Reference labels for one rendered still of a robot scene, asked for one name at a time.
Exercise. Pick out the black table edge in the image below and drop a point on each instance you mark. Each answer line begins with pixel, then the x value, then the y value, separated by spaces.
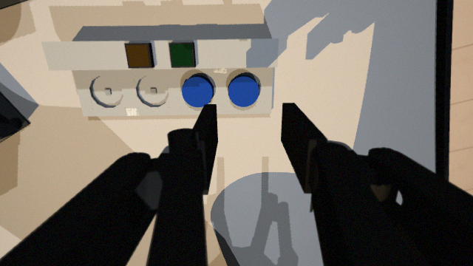
pixel 443 84

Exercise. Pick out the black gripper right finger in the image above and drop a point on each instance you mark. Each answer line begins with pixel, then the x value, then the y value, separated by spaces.
pixel 434 223

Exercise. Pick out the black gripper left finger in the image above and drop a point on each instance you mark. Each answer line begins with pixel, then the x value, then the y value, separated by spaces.
pixel 103 224

